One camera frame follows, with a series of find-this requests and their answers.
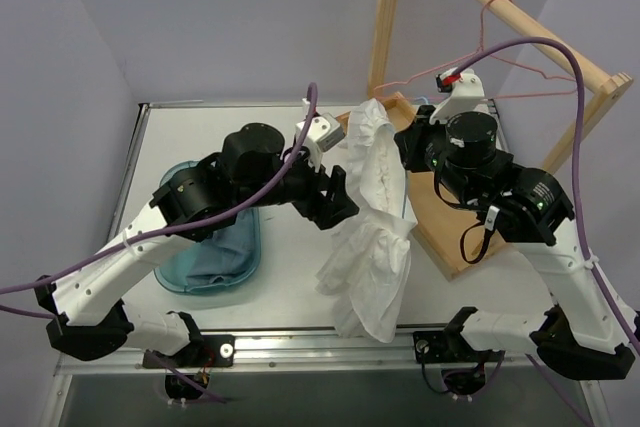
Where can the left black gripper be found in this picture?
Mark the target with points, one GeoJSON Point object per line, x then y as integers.
{"type": "Point", "coordinates": [323, 194]}

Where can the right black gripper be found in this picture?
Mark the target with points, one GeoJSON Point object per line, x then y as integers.
{"type": "Point", "coordinates": [409, 142]}

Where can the white garment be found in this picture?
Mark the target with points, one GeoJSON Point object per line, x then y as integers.
{"type": "Point", "coordinates": [368, 269]}

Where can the blue denim skirt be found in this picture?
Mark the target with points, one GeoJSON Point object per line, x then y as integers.
{"type": "Point", "coordinates": [229, 256]}

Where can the pink wire hanger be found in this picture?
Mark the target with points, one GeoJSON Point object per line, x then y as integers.
{"type": "Point", "coordinates": [500, 62]}

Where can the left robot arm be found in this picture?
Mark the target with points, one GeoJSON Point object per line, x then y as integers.
{"type": "Point", "coordinates": [91, 319]}

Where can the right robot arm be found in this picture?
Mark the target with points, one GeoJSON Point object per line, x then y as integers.
{"type": "Point", "coordinates": [579, 337]}

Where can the teal plastic tray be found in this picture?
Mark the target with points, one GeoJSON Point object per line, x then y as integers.
{"type": "Point", "coordinates": [172, 274]}

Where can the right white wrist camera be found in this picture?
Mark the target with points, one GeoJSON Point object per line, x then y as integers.
{"type": "Point", "coordinates": [463, 93]}

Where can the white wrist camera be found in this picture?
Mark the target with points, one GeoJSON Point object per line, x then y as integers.
{"type": "Point", "coordinates": [324, 133]}
{"type": "Point", "coordinates": [463, 93]}

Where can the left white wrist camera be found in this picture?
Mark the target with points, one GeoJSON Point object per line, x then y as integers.
{"type": "Point", "coordinates": [324, 133]}

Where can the aluminium front rail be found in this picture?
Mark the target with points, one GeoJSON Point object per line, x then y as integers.
{"type": "Point", "coordinates": [319, 349]}

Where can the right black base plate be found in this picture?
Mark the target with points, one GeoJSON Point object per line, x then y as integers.
{"type": "Point", "coordinates": [435, 346]}

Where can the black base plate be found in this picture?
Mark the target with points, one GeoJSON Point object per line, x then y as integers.
{"type": "Point", "coordinates": [215, 352]}
{"type": "Point", "coordinates": [435, 346]}

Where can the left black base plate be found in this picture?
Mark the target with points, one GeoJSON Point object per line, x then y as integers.
{"type": "Point", "coordinates": [215, 352]}

